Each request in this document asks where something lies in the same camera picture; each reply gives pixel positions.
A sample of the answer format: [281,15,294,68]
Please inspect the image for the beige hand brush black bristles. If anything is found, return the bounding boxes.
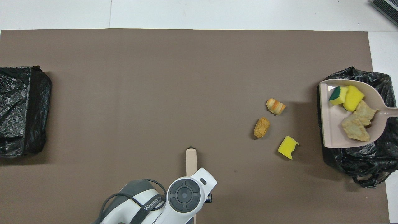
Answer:
[186,146,197,176]

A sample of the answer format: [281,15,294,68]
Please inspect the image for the beige plastic dustpan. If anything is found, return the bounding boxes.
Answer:
[319,79,398,149]

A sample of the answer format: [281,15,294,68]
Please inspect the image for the beige bread chunk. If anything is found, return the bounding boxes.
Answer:
[341,114,371,142]
[354,100,380,126]

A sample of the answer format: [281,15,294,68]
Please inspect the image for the green and yellow sponge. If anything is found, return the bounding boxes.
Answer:
[328,86,349,105]

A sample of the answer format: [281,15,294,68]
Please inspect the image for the yellow sponge piece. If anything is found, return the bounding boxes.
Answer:
[277,136,299,160]
[343,85,365,112]

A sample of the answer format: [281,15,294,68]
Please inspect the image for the open black bag-lined trash bin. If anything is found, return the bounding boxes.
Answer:
[317,66,398,189]

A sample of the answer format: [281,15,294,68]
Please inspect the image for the black bag-covered trash bin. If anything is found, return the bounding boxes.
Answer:
[0,65,53,159]

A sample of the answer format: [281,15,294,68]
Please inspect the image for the brown bread roll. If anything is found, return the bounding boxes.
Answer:
[253,117,271,139]

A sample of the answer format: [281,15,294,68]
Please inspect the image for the small golden croissant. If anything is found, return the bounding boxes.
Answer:
[266,98,286,116]

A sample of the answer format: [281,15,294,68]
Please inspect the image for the brown table mat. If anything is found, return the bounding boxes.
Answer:
[0,29,391,224]

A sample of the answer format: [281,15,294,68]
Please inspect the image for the dark ribbed device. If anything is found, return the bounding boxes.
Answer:
[369,0,398,27]

